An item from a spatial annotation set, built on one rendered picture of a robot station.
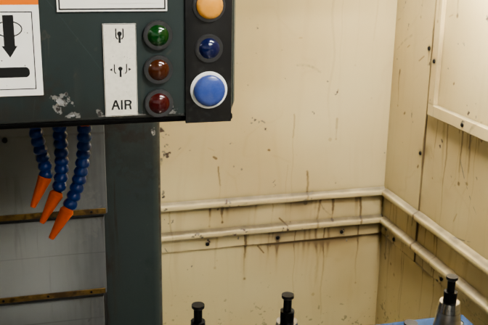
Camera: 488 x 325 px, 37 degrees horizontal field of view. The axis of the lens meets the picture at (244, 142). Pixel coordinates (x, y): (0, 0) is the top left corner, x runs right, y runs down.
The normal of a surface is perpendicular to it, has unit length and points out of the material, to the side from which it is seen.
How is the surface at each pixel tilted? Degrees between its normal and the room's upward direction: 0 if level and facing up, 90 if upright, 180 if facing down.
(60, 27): 90
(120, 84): 90
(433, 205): 90
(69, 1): 90
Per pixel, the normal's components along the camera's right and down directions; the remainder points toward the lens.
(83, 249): 0.22, 0.27
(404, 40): -0.97, 0.05
